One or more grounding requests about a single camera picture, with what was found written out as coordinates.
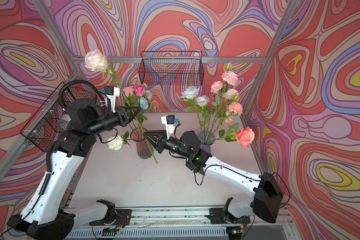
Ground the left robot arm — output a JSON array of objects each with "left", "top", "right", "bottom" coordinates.
[{"left": 7, "top": 80, "right": 142, "bottom": 240}]

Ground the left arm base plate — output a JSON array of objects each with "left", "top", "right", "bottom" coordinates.
[{"left": 89, "top": 209, "right": 132, "bottom": 227}]

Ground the black wire basket back wall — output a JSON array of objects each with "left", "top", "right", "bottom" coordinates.
[{"left": 139, "top": 50, "right": 204, "bottom": 87}]

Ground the black wire basket left wall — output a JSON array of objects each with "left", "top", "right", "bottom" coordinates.
[{"left": 21, "top": 83, "right": 99, "bottom": 152}]

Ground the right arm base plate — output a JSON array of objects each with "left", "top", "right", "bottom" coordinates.
[{"left": 206, "top": 208, "right": 243, "bottom": 224}]

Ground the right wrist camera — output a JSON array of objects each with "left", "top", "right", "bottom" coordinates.
[{"left": 161, "top": 115, "right": 180, "bottom": 140}]

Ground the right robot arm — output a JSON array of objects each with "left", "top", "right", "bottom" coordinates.
[{"left": 144, "top": 130, "right": 284, "bottom": 225}]

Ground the blue white rose stem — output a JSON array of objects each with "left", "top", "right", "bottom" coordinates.
[{"left": 195, "top": 96, "right": 211, "bottom": 131}]

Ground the light blue carnation stem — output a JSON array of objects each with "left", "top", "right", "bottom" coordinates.
[{"left": 137, "top": 89, "right": 153, "bottom": 121}]

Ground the black wire basket wall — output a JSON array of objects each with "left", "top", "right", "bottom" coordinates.
[
  {"left": 21, "top": 83, "right": 99, "bottom": 152},
  {"left": 139, "top": 50, "right": 204, "bottom": 87}
]

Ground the pink carnation stem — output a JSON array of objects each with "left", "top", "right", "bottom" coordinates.
[{"left": 210, "top": 63, "right": 240, "bottom": 114}]

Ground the pink grey glass vase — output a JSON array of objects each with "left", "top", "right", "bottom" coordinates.
[{"left": 131, "top": 128, "right": 152, "bottom": 159}]

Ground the cream white rose stem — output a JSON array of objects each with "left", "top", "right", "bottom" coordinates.
[{"left": 181, "top": 86, "right": 201, "bottom": 120}]

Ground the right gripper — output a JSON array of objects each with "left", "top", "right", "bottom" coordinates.
[{"left": 143, "top": 129, "right": 192, "bottom": 159}]

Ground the purple glass vase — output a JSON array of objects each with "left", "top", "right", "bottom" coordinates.
[{"left": 198, "top": 131, "right": 216, "bottom": 153}]

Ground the cream blush rose stem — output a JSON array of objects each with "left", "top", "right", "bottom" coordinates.
[{"left": 83, "top": 48, "right": 159, "bottom": 165}]

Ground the pale pink rose stem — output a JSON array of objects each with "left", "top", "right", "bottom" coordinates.
[{"left": 123, "top": 87, "right": 138, "bottom": 107}]

